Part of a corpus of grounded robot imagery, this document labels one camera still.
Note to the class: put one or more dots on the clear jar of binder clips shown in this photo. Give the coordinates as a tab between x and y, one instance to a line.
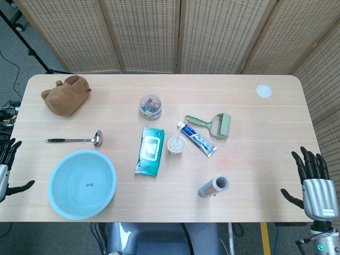
150	107

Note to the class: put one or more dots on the silver cylindrical can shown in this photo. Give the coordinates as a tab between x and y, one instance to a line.
213	186

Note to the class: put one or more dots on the light blue plastic basin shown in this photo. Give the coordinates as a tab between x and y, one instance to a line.
81	184

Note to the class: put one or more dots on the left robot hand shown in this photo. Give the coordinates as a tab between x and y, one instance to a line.
3	170

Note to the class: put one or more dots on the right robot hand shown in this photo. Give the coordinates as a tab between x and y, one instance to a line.
316	190

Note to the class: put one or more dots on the silver metal pole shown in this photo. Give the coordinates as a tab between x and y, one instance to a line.
231	238

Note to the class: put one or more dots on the small lidded paper cup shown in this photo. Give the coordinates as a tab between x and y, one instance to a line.
176	145

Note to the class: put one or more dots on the woven folding screen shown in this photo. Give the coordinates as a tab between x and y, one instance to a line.
170	35

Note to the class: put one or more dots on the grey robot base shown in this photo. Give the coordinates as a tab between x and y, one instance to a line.
162	238

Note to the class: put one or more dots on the black tripod stand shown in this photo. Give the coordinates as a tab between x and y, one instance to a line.
25	40

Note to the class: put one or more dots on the blue white toothpaste tube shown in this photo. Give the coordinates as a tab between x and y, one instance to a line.
195	138

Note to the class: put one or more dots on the brown capybara plush toy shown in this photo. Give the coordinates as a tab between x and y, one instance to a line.
65	96

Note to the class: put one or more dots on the green lint roller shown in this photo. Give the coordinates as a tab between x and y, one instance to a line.
212	125

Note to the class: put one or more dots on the teal wet wipes pack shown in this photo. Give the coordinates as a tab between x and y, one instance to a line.
149	151

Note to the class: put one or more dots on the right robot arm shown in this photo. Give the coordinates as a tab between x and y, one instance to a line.
324	237

